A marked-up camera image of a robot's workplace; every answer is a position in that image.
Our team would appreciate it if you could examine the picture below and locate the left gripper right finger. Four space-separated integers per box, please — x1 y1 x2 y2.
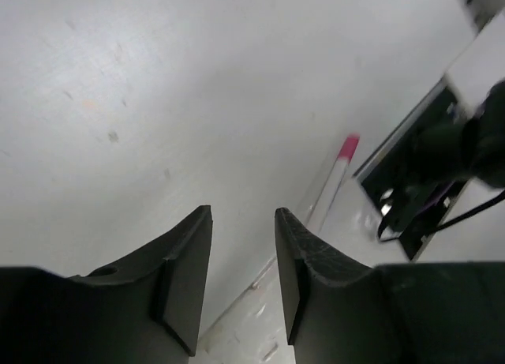
275 208 504 363

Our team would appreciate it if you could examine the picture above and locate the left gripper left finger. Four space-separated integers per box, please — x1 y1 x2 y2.
1 205 213 363

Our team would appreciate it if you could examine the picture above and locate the white marker pink cap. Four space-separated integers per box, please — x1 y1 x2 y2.
306 133 360 235

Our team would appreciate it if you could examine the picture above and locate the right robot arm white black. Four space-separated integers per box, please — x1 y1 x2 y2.
445 12 504 189

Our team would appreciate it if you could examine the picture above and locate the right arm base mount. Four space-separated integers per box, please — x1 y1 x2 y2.
353 79 505 261

